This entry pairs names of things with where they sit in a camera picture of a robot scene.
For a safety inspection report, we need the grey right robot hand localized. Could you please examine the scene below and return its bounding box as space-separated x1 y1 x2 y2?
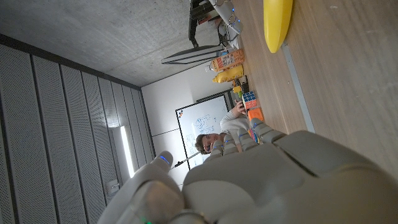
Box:
208 0 244 35

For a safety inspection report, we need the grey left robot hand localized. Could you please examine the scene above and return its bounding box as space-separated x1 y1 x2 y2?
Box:
97 117 398 224

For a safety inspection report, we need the yellow toy banana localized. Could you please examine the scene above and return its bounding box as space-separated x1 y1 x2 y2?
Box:
263 0 294 54

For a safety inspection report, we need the striped colourful toy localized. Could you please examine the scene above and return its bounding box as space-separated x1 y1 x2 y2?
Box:
248 128 260 144

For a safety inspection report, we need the orange labelled plastic bottle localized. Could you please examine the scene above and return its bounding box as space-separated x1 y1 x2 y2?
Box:
205 49 245 73

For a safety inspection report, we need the long pendant ceiling lamp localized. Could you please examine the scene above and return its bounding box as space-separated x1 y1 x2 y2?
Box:
161 45 224 65

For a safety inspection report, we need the yellow squeeze bottle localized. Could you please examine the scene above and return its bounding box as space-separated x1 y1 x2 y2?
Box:
212 64 244 84

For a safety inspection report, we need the orange block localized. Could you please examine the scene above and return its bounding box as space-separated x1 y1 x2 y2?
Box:
248 108 264 122

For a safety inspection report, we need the seated person in white sweater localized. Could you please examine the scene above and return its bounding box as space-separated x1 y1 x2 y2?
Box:
195 100 251 156

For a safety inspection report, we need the Rubik's cube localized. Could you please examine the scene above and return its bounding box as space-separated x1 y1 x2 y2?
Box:
241 90 258 110

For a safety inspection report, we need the thin black rod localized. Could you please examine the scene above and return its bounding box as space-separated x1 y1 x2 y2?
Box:
170 151 201 170

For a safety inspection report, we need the black cable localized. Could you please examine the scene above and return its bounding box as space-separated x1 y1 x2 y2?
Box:
217 21 240 47

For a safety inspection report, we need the black metal frame stand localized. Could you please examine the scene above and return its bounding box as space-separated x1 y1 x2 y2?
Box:
188 0 224 49

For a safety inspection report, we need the whiteboard with black frame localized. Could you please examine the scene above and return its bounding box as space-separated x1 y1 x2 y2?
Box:
175 93 231 170

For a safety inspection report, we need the white wall socket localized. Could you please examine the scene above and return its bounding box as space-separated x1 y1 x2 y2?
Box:
105 179 121 195

